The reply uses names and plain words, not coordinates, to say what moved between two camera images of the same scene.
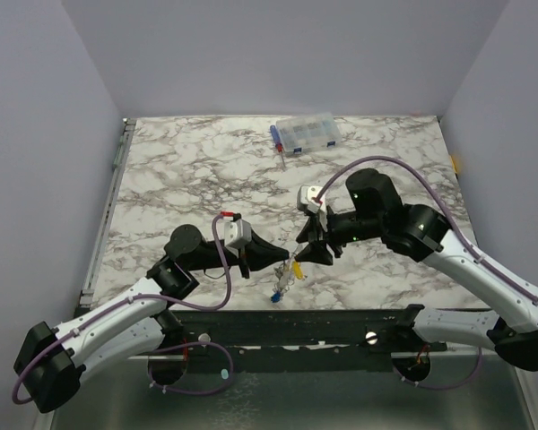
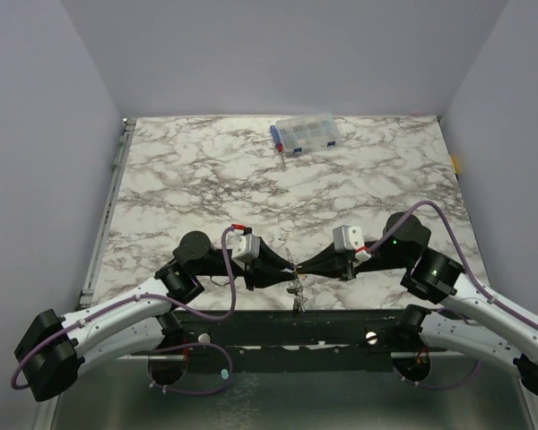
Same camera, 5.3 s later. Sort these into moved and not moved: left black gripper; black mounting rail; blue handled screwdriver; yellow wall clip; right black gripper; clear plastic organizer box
Moved: right black gripper; left black gripper
Not moved: yellow wall clip; blue handled screwdriver; black mounting rail; clear plastic organizer box
